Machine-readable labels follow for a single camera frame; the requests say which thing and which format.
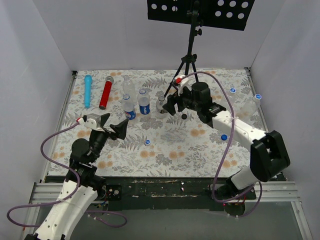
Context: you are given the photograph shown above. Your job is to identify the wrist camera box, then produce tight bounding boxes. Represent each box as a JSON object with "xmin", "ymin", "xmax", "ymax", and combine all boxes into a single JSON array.
[
  {"xmin": 83, "ymin": 113, "xmax": 103, "ymax": 132},
  {"xmin": 173, "ymin": 74, "xmax": 189, "ymax": 96}
]

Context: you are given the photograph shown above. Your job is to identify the black table front rail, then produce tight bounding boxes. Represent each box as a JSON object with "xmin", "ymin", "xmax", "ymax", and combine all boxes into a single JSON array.
[{"xmin": 80, "ymin": 176, "xmax": 227, "ymax": 212}]

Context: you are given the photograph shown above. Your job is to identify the blue white cap left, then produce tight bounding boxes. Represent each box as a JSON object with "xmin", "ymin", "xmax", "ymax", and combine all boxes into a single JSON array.
[{"xmin": 144, "ymin": 139, "xmax": 151, "ymax": 146}]

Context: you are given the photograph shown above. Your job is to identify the Pepsi bottle text label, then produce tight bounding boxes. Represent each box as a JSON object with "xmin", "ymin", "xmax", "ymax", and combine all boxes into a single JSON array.
[{"xmin": 137, "ymin": 87, "xmax": 151, "ymax": 119}]

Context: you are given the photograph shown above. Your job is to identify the blue Pocari Sweat cap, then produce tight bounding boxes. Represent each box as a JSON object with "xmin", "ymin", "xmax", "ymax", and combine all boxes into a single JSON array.
[{"xmin": 254, "ymin": 93, "xmax": 262, "ymax": 100}]

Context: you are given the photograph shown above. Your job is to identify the Pepsi bottle logo label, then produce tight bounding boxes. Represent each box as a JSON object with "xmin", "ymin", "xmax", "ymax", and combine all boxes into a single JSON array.
[{"xmin": 121, "ymin": 93, "xmax": 137, "ymax": 122}]

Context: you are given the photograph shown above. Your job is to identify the small black-label clear bottle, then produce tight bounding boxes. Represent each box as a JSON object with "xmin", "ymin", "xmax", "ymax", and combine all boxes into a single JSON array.
[{"xmin": 156, "ymin": 95, "xmax": 168, "ymax": 119}]

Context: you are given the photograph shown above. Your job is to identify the blue toy microphone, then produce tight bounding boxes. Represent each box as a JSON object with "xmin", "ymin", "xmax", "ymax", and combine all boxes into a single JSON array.
[{"xmin": 84, "ymin": 74, "xmax": 93, "ymax": 109}]

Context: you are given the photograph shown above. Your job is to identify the black music stand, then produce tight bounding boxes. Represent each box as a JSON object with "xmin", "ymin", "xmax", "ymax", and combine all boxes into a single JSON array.
[{"xmin": 146, "ymin": 0, "xmax": 256, "ymax": 104}]

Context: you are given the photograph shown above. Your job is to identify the red glitter toy microphone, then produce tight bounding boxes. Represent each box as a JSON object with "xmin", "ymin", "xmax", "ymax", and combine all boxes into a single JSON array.
[{"xmin": 99, "ymin": 76, "xmax": 114, "ymax": 110}]

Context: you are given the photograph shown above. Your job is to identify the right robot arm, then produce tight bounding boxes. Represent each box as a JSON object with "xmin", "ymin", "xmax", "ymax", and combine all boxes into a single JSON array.
[{"xmin": 163, "ymin": 78, "xmax": 291, "ymax": 201}]

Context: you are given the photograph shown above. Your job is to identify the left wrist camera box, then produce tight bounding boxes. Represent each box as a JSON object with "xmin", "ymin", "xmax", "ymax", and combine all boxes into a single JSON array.
[{"xmin": 83, "ymin": 113, "xmax": 103, "ymax": 132}]

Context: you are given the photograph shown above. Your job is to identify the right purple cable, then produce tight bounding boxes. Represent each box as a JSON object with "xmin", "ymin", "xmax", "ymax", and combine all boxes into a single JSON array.
[{"xmin": 176, "ymin": 71, "xmax": 263, "ymax": 218}]

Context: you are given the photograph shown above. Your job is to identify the tall clear plastic bottle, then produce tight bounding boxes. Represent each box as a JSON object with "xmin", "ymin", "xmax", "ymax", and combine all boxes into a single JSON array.
[{"xmin": 122, "ymin": 75, "xmax": 136, "ymax": 99}]

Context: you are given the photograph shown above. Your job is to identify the blue white bottle cap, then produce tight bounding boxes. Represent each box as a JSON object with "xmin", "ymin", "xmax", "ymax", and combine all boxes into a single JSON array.
[{"xmin": 229, "ymin": 87, "xmax": 237, "ymax": 94}]

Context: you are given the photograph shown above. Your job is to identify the plain blue bottle cap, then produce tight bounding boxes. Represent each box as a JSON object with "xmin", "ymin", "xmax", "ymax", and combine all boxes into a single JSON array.
[{"xmin": 221, "ymin": 134, "xmax": 228, "ymax": 141}]

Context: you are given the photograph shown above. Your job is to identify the clear Pocari bottle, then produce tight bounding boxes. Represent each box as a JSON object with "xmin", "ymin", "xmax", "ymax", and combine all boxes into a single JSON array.
[{"xmin": 241, "ymin": 95, "xmax": 261, "ymax": 118}]

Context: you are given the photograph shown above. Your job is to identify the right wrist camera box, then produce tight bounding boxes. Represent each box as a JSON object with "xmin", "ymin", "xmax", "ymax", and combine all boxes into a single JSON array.
[{"xmin": 173, "ymin": 74, "xmax": 189, "ymax": 96}]

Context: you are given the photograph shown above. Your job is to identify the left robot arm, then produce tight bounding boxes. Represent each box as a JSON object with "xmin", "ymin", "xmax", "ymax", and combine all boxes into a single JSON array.
[{"xmin": 25, "ymin": 113, "xmax": 129, "ymax": 240}]

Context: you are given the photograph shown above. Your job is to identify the floral tablecloth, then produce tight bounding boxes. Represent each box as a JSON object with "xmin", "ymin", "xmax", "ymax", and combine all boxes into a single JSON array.
[{"xmin": 62, "ymin": 70, "xmax": 250, "ymax": 178}]

